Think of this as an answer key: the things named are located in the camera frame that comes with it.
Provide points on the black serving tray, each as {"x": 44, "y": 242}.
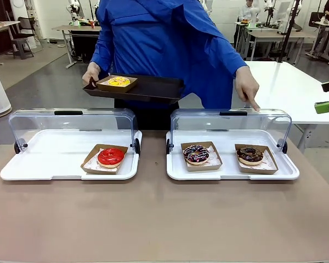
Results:
{"x": 153, "y": 87}

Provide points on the yellow sprinkled donut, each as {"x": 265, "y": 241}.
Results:
{"x": 118, "y": 81}

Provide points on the brown cardboard donut box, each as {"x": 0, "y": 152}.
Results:
{"x": 112, "y": 88}
{"x": 203, "y": 167}
{"x": 259, "y": 170}
{"x": 98, "y": 170}

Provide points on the person right forearm blue sleeve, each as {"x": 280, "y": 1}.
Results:
{"x": 101, "y": 52}

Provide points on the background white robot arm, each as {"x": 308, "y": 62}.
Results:
{"x": 74, "y": 12}

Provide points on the person left forearm blue sleeve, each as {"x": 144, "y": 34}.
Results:
{"x": 227, "y": 54}

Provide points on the chocolate sprinkled donut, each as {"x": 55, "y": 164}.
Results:
{"x": 244, "y": 157}

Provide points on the seated person in white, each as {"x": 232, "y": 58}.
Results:
{"x": 246, "y": 12}

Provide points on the chocolate donut with white drizzle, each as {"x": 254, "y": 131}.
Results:
{"x": 190, "y": 157}

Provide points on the person in blue shirt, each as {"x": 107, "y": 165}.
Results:
{"x": 159, "y": 46}

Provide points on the red glazed donut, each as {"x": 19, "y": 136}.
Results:
{"x": 105, "y": 159}

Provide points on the person left hand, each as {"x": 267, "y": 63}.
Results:
{"x": 246, "y": 82}

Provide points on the person right hand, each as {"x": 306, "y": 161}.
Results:
{"x": 90, "y": 74}

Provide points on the large white table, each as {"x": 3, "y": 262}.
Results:
{"x": 288, "y": 87}

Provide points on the black tripod stand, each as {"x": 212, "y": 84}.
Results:
{"x": 289, "y": 27}

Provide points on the grey background work table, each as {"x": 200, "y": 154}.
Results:
{"x": 274, "y": 35}

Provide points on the white printed paper liner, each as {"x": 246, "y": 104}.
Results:
{"x": 91, "y": 163}
{"x": 214, "y": 157}
{"x": 268, "y": 160}

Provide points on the clear display case lid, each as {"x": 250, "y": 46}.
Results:
{"x": 71, "y": 122}
{"x": 230, "y": 123}

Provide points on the white display case base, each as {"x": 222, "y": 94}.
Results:
{"x": 49, "y": 153}
{"x": 230, "y": 137}

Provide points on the grey background desk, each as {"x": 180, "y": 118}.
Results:
{"x": 71, "y": 28}

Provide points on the black office chair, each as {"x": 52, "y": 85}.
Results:
{"x": 26, "y": 35}

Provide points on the wooden desk with bag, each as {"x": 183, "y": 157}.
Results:
{"x": 0, "y": 27}

